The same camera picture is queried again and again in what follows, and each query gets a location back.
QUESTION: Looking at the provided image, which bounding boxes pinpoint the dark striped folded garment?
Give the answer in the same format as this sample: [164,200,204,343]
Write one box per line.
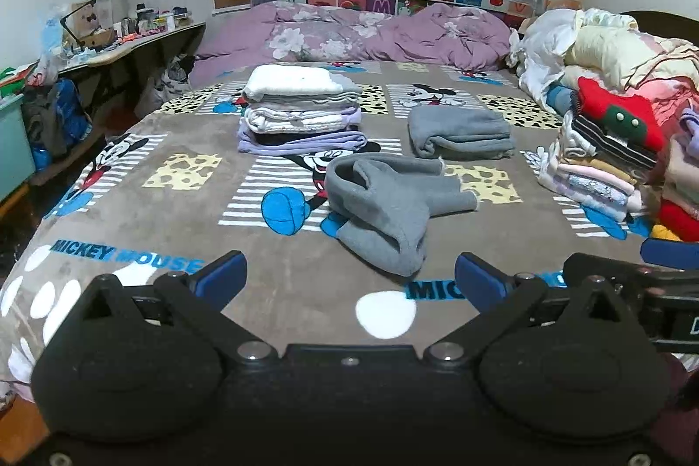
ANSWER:
[571,114,661,172]

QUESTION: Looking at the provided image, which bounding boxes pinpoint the folded white lilac garment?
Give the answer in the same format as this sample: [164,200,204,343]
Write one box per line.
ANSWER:
[242,107,362,134]

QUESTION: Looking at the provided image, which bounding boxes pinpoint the purple floral quilt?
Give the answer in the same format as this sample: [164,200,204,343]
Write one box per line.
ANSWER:
[188,1,517,87]

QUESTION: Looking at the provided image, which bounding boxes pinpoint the red green sweater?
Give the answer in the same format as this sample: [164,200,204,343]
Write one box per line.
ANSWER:
[576,77,667,153]

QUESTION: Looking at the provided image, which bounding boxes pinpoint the grey knit sweater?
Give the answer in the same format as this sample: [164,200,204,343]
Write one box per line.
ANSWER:
[325,154,480,277]

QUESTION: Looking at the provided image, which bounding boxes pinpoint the desk clutter of small items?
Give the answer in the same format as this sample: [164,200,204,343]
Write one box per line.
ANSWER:
[38,0,197,63]

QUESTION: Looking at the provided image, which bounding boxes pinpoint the wooden side desk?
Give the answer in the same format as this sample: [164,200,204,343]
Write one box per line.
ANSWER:
[55,21,207,145]

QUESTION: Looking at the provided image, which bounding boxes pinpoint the tan plush toy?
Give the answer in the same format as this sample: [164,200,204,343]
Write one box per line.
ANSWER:
[538,0,585,16]

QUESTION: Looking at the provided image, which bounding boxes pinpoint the pile of white cream bedding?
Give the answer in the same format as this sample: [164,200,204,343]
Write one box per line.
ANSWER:
[508,7,699,117]

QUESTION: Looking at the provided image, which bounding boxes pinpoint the black white patterned bag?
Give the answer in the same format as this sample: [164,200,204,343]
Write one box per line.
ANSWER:
[150,56,194,109]

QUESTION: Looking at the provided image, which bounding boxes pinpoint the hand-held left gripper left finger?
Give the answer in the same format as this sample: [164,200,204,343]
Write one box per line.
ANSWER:
[82,250,279,367]

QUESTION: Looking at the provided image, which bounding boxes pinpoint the cartoon printed blanket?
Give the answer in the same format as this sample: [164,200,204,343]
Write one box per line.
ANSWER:
[0,59,699,401]

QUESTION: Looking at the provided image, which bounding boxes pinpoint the blue printed bag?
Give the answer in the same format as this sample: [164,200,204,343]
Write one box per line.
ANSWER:
[24,78,93,161]

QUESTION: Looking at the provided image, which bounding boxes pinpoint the pile of pastel folded clothes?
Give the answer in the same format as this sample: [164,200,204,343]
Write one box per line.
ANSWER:
[538,111,656,224]

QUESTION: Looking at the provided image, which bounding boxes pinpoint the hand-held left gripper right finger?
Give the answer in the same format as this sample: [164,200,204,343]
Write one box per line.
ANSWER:
[422,252,631,367]

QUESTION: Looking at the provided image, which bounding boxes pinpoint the folded grey striped garment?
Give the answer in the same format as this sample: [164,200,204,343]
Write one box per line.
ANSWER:
[248,76,364,117]

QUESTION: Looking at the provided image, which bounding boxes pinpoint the blue folded cloth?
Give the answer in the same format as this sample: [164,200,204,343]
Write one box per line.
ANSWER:
[546,84,580,117]

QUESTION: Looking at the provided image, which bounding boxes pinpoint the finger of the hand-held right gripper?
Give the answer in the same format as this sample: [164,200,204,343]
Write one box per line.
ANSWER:
[640,237,699,271]

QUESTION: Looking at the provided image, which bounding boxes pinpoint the teal cabinet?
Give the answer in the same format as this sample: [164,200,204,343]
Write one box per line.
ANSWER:
[0,92,36,202]

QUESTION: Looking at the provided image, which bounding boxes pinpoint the colourful small boxes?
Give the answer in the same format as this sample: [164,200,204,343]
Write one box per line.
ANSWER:
[0,62,39,101]

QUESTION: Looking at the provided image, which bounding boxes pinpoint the pile of pink red clothes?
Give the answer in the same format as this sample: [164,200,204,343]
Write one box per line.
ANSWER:
[650,78,699,243]

